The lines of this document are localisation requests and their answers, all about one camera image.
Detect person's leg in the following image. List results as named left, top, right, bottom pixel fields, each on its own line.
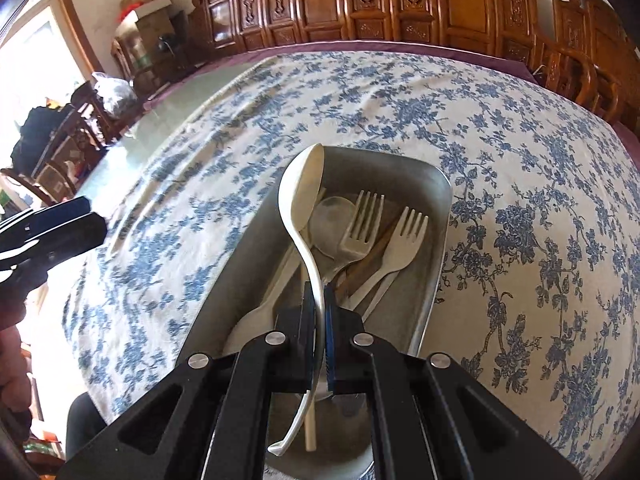
left=65, top=392, right=110, bottom=458

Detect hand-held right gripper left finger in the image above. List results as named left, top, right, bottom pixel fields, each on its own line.
left=57, top=282, right=321, bottom=480

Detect stacked cardboard boxes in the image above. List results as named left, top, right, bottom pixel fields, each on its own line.
left=116, top=0, right=177, bottom=51

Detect carved wooden chair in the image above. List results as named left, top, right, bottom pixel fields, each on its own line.
left=534, top=0, right=640, bottom=133

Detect silver metal spoon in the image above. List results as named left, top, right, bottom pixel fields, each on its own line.
left=307, top=196, right=357, bottom=286

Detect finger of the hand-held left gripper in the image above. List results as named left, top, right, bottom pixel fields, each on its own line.
left=27, top=197, right=92, bottom=233
left=22, top=212, right=108, bottom=281

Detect blue floral tablecloth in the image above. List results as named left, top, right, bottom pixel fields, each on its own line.
left=62, top=50, right=640, bottom=480

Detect black bag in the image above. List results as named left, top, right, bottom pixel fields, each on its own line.
left=11, top=105, right=68, bottom=173

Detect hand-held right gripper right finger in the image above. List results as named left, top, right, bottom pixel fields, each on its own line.
left=324, top=284, right=583, bottom=480

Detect grey plastic bag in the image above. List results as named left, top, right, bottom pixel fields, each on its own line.
left=91, top=71, right=137, bottom=117

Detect cream curved-handle spoon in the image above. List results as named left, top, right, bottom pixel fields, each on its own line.
left=267, top=143, right=327, bottom=457

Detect person's left forearm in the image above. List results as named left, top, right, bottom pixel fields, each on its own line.
left=0, top=292, right=32, bottom=413

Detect cream straight-handle spoon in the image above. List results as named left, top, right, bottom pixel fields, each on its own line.
left=223, top=187, right=328, bottom=357

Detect clear plastic fork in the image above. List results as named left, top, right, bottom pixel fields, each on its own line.
left=320, top=189, right=386, bottom=286

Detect grey rectangular tray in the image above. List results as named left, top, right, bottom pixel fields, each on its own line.
left=180, top=145, right=453, bottom=480

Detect cream plastic fork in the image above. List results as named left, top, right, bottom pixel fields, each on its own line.
left=345, top=206, right=430, bottom=311

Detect dark wooden chair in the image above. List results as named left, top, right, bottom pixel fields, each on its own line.
left=0, top=82, right=123, bottom=206

